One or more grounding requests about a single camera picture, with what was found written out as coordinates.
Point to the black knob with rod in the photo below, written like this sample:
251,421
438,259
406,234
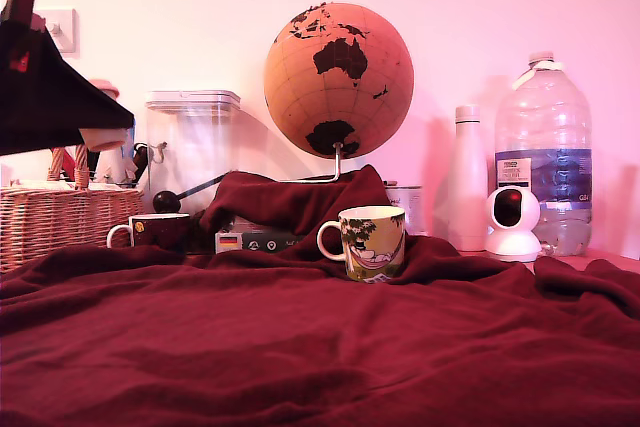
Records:
167,202

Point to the pale grey box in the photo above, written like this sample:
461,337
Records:
250,226

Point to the small white round camera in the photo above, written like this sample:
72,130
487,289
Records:
515,242

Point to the cork globe on metal stand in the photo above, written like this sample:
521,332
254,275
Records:
340,97

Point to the clear container with white lid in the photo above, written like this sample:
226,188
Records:
200,147

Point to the white insulated bottle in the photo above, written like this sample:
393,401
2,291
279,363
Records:
467,187

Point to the white wall switch plate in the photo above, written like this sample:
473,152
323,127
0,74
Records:
62,42

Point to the box with German flag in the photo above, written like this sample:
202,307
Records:
230,243

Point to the blue and white packet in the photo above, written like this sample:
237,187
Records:
130,144

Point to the large clear water bottle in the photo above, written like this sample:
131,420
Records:
545,122

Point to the tin can with script label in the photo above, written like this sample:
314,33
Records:
410,207

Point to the dark red blanket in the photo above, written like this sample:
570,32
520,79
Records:
300,347

